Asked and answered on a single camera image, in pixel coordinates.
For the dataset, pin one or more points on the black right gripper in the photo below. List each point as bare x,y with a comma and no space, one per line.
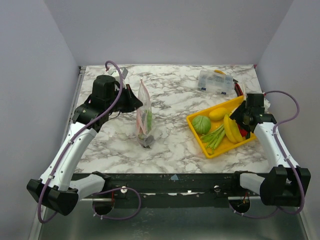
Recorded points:
240,115

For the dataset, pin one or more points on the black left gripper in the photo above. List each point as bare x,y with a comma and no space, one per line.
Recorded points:
133,101

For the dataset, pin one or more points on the yellow toy banana bunch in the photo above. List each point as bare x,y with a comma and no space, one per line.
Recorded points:
231,130

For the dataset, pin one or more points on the red toy tomato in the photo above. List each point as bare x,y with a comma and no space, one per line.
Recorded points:
242,131

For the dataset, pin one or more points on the clear zip top bag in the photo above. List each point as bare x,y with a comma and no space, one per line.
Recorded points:
144,97

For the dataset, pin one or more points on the purple toy eggplant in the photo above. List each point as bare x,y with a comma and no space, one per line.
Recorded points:
146,141

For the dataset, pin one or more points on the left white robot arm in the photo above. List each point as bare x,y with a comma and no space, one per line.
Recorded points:
55,188

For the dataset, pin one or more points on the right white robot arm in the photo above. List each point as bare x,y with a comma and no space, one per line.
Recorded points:
286,183

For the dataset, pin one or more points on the red black pliers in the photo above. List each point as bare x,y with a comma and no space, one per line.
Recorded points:
238,89

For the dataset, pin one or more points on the yellow plastic tray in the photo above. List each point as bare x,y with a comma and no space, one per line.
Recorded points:
225,145

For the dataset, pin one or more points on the green toy celery stalks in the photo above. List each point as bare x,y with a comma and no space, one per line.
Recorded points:
213,139

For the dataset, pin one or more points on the green toy cabbage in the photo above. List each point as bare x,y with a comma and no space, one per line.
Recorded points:
201,124

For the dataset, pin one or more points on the clear plastic organizer box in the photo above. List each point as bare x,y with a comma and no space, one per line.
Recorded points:
214,82

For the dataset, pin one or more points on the black mounting base bar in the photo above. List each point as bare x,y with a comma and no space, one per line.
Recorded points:
172,190

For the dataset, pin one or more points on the yellow handled tool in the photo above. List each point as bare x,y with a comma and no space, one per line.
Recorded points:
219,72

